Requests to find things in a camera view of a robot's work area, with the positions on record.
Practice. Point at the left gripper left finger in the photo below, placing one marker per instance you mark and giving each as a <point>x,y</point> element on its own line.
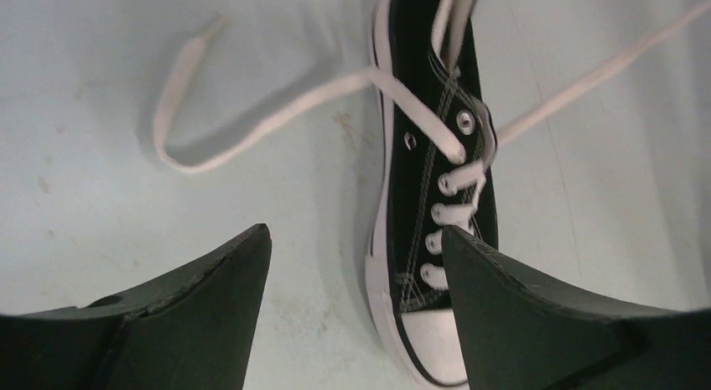
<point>190,328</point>

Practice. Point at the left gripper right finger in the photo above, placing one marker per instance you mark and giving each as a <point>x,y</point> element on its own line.
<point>520,328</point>

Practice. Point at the black canvas sneaker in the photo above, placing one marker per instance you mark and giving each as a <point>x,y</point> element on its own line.
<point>439,145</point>

